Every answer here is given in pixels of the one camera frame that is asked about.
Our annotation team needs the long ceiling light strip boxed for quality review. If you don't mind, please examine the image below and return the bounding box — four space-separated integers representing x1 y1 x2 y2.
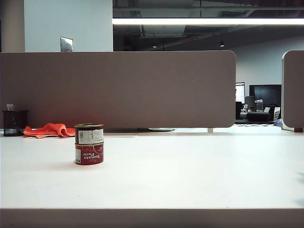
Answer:
112 18 304 25

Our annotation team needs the red can with Tomato Paste print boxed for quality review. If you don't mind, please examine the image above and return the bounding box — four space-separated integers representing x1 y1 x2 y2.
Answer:
75 142 105 166

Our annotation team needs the orange cloth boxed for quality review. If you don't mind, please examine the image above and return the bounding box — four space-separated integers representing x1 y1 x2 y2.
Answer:
23 123 76 139

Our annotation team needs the large brown desk partition panel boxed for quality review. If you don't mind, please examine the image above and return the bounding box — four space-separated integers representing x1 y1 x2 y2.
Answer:
0 50 237 129

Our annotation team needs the black wall screen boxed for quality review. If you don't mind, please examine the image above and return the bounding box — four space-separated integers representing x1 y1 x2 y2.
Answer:
249 84 283 112

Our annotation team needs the black round ottoman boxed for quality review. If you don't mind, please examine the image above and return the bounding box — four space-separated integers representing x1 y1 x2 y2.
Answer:
246 112 272 122

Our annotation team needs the black mesh pen holder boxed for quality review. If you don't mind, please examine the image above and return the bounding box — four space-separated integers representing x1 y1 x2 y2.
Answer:
2 110 29 137

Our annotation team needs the white lit computer monitor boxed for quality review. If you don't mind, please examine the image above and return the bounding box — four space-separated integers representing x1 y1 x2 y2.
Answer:
236 82 246 104

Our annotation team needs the small brown desk partition panel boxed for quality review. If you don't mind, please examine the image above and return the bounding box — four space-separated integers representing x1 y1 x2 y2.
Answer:
282 50 304 132

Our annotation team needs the red can with white label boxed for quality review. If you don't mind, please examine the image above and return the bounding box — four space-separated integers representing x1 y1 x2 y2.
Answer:
74 123 105 145

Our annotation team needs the metal wall switch plate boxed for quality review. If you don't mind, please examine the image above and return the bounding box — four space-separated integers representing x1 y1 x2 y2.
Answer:
60 36 74 52

